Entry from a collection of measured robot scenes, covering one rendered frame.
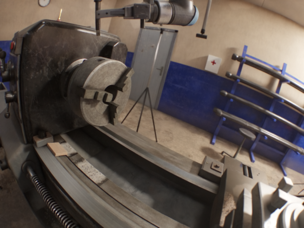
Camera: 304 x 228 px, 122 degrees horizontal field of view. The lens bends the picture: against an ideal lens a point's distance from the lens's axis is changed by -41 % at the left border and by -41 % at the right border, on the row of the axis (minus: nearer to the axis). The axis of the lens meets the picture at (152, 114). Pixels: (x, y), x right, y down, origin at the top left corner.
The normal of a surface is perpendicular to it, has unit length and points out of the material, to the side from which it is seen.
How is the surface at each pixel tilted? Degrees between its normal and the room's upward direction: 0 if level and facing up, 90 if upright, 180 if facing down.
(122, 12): 109
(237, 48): 90
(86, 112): 90
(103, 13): 100
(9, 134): 32
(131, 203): 0
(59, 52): 90
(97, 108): 90
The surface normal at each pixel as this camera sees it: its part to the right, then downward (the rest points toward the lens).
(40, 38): 0.85, 0.37
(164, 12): 0.40, 0.59
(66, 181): -0.08, -0.61
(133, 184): 0.21, -0.87
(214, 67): -0.48, 0.21
